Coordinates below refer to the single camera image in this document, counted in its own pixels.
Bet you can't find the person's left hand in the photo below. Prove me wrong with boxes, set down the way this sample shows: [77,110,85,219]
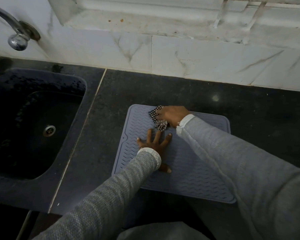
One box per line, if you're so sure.
[137,129,172,174]

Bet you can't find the person's right hand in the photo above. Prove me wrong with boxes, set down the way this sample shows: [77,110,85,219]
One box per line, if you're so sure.
[155,105,191,128]

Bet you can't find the black white checkered cloth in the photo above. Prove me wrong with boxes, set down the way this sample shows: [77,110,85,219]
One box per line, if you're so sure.
[148,105,170,131]

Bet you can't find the grey ribbed silicone drying mat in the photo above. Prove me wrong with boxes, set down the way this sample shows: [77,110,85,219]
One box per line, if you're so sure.
[111,104,237,204]

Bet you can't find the person's left forearm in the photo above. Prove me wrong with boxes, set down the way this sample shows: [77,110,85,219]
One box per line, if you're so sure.
[32,148,162,240]

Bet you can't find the person's right forearm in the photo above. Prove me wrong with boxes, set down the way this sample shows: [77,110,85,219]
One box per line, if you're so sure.
[176,114,300,240]

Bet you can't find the grey sweater body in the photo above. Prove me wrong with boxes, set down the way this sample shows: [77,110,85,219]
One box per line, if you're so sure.
[116,221,211,240]

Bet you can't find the metal sink drain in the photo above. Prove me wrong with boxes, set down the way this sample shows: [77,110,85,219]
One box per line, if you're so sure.
[43,125,56,137]

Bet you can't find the black stone kitchen sink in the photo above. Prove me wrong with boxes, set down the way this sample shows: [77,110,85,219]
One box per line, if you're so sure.
[0,67,88,180]

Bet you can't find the chrome wall faucet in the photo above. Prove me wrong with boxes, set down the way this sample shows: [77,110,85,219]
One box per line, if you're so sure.
[0,3,41,51]

